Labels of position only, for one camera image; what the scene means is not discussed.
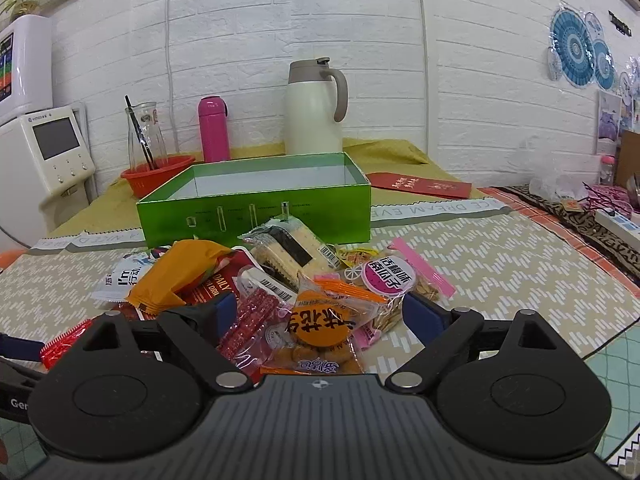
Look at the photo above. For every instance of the blue round paper fans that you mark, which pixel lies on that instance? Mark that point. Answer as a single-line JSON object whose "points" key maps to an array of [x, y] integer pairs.
{"points": [[578, 51]]}

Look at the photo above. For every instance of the orange yellow snack pack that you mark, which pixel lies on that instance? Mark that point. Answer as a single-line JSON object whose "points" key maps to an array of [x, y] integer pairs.
{"points": [[184, 266]]}

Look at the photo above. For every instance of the red sausage snack pack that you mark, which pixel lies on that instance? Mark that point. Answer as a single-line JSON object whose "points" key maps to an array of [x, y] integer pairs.
{"points": [[259, 331]]}

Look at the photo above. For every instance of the red ridged snack wrapper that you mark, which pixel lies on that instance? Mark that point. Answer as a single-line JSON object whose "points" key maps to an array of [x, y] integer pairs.
{"points": [[58, 346]]}

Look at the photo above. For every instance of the white cracker snack pack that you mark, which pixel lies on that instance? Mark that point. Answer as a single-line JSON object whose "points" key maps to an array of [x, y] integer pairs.
{"points": [[287, 247]]}

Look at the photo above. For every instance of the red envelope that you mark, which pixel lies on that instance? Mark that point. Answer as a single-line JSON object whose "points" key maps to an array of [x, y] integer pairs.
{"points": [[389, 181]]}

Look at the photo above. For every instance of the red daily nuts pack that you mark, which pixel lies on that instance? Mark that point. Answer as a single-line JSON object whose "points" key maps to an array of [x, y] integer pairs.
{"points": [[223, 278]]}

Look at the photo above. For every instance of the cream thermos jug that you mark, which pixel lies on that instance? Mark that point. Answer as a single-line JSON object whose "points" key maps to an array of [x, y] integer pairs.
{"points": [[316, 103]]}

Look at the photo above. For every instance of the red plastic basket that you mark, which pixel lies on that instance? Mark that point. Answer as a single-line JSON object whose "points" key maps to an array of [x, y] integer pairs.
{"points": [[143, 181]]}

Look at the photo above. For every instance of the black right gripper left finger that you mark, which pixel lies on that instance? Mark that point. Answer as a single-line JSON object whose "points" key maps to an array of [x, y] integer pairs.
{"points": [[196, 332]]}

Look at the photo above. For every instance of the pink label seed snack pack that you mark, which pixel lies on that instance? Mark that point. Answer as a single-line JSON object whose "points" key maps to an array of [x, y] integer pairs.
{"points": [[392, 273]]}

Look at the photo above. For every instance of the clear plastic bag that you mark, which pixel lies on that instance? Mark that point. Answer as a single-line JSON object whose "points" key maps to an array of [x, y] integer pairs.
{"points": [[552, 174]]}

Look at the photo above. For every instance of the green cardboard box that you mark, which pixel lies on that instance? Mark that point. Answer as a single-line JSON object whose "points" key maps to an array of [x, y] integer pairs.
{"points": [[221, 201]]}

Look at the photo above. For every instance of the yellow tablecloth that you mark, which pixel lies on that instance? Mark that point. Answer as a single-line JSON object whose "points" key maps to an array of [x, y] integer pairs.
{"points": [[115, 209]]}

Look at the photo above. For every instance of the white water dispenser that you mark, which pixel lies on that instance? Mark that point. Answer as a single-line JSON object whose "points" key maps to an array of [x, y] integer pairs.
{"points": [[46, 166]]}

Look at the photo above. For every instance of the white power strip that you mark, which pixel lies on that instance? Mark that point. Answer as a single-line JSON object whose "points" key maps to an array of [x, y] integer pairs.
{"points": [[623, 228]]}

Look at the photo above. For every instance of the white wall water purifier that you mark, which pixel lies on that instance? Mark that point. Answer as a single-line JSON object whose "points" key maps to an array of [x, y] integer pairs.
{"points": [[26, 67]]}

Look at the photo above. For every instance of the orange round label snack pack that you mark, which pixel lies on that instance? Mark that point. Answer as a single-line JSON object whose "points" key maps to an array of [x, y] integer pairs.
{"points": [[322, 326]]}

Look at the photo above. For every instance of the clear glass carafe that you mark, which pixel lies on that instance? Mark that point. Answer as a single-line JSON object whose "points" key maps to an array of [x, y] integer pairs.
{"points": [[146, 114]]}

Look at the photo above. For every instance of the black straw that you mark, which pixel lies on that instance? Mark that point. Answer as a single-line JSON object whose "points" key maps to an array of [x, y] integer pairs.
{"points": [[140, 136]]}

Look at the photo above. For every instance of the pink thermos bottle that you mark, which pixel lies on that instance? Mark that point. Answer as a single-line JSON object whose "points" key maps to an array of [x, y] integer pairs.
{"points": [[212, 116]]}

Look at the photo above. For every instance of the white blue text snack pack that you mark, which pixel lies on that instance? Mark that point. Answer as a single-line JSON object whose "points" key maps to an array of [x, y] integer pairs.
{"points": [[116, 285]]}

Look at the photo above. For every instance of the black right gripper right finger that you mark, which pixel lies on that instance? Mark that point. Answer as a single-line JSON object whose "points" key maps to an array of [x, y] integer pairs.
{"points": [[446, 337]]}

